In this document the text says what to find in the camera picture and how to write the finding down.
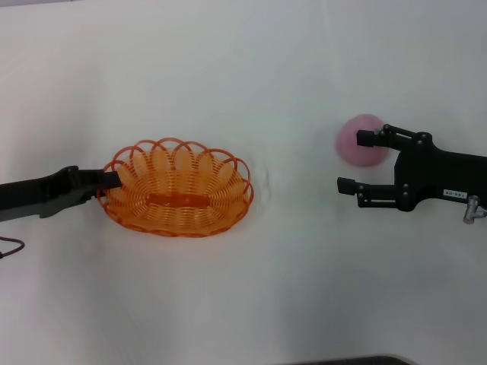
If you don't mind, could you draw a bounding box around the dark robot torso edge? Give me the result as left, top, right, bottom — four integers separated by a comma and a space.
288, 354, 415, 365

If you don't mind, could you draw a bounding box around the pink toy peach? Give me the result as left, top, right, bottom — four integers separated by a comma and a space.
334, 113, 390, 169

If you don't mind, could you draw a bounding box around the orange woven plastic basket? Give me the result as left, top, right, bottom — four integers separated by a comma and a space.
96, 137, 256, 239

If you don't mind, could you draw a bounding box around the dark thin cable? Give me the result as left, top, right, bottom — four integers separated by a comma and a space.
0, 235, 27, 261

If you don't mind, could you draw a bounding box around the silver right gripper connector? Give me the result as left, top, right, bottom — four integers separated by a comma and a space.
461, 194, 487, 226

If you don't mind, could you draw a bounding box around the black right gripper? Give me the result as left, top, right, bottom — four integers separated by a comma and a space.
336, 123, 487, 213

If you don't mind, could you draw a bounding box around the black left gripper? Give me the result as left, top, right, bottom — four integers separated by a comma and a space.
0, 165, 124, 224

